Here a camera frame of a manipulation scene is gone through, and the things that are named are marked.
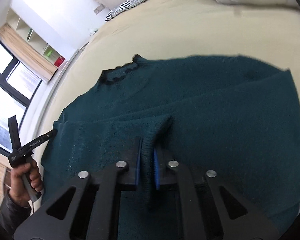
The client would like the dark green knit sweater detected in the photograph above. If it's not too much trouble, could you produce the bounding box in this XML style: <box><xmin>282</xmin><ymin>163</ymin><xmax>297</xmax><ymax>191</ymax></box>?
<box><xmin>41</xmin><ymin>55</ymin><xmax>300</xmax><ymax>239</ymax></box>

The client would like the black jacket left forearm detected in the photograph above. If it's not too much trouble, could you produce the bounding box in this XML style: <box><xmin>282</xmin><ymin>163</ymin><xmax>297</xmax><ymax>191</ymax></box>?
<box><xmin>0</xmin><ymin>190</ymin><xmax>32</xmax><ymax>237</ymax></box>

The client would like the person's left hand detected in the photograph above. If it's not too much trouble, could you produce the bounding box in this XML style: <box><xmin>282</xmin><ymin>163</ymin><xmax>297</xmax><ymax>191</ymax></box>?
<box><xmin>8</xmin><ymin>157</ymin><xmax>44</xmax><ymax>208</ymax></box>

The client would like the black framed window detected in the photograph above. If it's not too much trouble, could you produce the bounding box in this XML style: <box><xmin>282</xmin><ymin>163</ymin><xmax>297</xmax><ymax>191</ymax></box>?
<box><xmin>0</xmin><ymin>41</ymin><xmax>42</xmax><ymax>156</ymax></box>

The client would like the beige curtain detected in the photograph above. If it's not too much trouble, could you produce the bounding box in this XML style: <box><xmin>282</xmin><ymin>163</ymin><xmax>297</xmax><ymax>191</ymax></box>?
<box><xmin>0</xmin><ymin>24</ymin><xmax>57</xmax><ymax>83</ymax></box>

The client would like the red box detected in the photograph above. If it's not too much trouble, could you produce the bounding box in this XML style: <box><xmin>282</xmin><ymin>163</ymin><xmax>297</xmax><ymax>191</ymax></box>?
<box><xmin>54</xmin><ymin>56</ymin><xmax>65</xmax><ymax>68</ymax></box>

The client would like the beige bed with sheet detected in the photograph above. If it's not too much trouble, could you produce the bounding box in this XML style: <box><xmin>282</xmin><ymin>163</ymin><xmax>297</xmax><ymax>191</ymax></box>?
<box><xmin>37</xmin><ymin>0</ymin><xmax>300</xmax><ymax>132</ymax></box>

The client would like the zebra print pillow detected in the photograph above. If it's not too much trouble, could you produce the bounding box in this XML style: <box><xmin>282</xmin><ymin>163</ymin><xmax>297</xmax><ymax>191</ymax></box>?
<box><xmin>105</xmin><ymin>0</ymin><xmax>148</xmax><ymax>22</ymax></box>

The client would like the white wall shelf unit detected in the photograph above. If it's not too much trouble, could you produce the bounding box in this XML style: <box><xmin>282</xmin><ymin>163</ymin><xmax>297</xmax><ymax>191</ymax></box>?
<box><xmin>7</xmin><ymin>9</ymin><xmax>67</xmax><ymax>66</ymax></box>

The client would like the wall switch plate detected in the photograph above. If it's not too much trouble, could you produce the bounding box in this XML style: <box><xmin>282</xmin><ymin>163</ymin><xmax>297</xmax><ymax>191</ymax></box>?
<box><xmin>94</xmin><ymin>4</ymin><xmax>104</xmax><ymax>15</ymax></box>

